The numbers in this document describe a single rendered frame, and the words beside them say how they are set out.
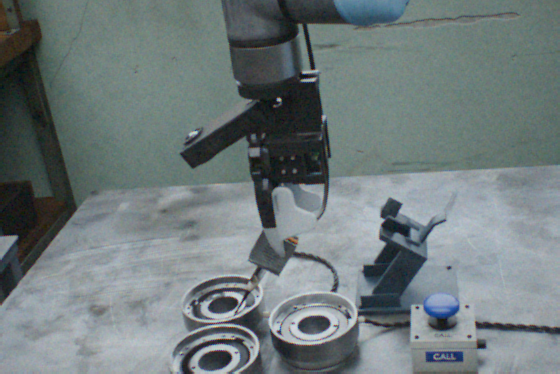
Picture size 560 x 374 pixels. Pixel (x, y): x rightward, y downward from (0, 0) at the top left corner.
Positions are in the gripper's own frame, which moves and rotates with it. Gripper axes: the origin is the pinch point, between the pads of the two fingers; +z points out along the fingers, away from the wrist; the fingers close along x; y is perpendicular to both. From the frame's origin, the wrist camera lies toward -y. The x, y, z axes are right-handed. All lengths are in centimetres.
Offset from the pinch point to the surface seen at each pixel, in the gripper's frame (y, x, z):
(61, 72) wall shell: -97, 160, 24
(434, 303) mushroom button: 17.5, -5.3, 5.9
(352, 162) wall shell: -7, 158, 62
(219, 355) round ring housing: -7.5, -6.4, 11.2
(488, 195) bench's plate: 26.4, 34.1, 13.2
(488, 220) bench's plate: 25.7, 26.2, 13.2
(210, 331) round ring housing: -8.9, -3.7, 9.7
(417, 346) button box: 15.4, -8.1, 9.5
